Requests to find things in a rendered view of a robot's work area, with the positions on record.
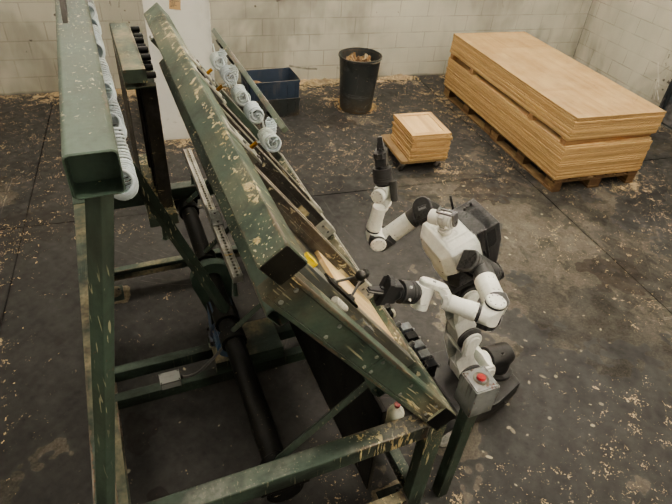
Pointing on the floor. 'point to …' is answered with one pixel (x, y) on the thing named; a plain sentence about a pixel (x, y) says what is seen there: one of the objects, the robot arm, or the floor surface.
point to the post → (453, 453)
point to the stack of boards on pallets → (550, 109)
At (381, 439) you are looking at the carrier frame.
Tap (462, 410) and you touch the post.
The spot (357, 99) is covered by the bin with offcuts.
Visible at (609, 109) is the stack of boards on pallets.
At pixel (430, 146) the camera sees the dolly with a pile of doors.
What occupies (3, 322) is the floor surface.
